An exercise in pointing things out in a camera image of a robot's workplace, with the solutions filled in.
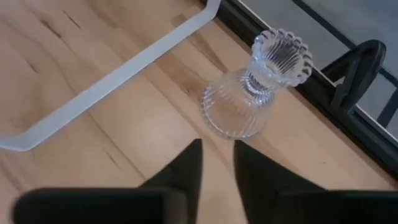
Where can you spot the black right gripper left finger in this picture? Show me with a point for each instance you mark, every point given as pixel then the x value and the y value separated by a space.
pixel 189 174

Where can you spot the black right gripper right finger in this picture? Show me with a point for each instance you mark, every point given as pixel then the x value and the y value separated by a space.
pixel 258 180

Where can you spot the clear ribbed glass candle holder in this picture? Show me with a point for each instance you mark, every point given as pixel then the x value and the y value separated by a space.
pixel 236 105

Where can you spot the white perforated metal shelf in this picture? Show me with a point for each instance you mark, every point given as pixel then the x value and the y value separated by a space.
pixel 124 74

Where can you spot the black arched bracket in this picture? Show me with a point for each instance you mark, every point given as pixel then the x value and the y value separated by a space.
pixel 363 71

